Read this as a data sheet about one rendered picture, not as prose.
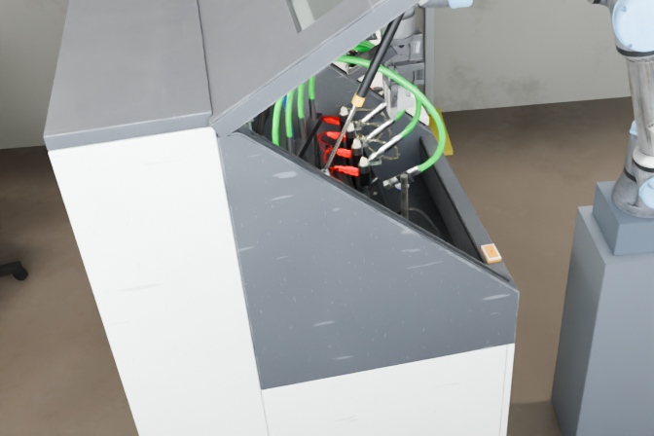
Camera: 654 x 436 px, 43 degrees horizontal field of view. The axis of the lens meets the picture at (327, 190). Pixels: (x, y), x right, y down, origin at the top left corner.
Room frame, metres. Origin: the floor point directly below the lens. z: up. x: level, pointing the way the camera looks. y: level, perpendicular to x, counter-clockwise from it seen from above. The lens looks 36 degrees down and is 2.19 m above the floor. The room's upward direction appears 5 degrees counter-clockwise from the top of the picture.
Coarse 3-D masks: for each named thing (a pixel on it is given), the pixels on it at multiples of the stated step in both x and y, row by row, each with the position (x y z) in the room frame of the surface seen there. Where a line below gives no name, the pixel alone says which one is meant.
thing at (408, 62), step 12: (420, 36) 1.60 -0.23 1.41; (396, 48) 1.59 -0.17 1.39; (408, 48) 1.60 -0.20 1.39; (420, 48) 1.60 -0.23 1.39; (396, 60) 1.59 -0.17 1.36; (408, 60) 1.59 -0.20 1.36; (420, 60) 1.59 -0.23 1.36; (396, 72) 1.57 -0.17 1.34; (408, 72) 1.59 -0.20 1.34; (420, 72) 1.59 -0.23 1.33; (420, 84) 1.58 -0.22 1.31
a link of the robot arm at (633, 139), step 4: (632, 124) 1.64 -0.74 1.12; (632, 128) 1.63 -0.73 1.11; (632, 132) 1.62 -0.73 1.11; (632, 136) 1.62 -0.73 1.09; (636, 136) 1.60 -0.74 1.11; (632, 140) 1.62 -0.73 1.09; (636, 140) 1.60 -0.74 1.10; (628, 144) 1.64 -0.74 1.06; (632, 144) 1.61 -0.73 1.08; (636, 144) 1.59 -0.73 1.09; (628, 148) 1.63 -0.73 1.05; (632, 148) 1.60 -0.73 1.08; (628, 152) 1.63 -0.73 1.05; (632, 152) 1.59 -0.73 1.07; (628, 156) 1.62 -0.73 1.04; (632, 156) 1.58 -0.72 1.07; (628, 160) 1.62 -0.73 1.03; (632, 160) 1.57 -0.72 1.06; (628, 164) 1.61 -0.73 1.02; (632, 164) 1.60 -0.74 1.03; (628, 168) 1.61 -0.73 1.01; (632, 168) 1.60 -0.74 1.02; (632, 172) 1.60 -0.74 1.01
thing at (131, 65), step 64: (128, 0) 1.72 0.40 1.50; (192, 0) 1.69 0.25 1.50; (64, 64) 1.43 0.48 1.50; (128, 64) 1.40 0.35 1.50; (192, 64) 1.38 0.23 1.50; (64, 128) 1.19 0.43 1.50; (128, 128) 1.19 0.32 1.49; (192, 128) 1.20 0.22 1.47; (64, 192) 1.17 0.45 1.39; (128, 192) 1.18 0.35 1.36; (192, 192) 1.20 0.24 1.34; (128, 256) 1.18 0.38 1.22; (192, 256) 1.19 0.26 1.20; (128, 320) 1.17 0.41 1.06; (192, 320) 1.19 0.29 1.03; (128, 384) 1.17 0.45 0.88; (192, 384) 1.19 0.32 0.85; (256, 384) 1.20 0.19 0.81
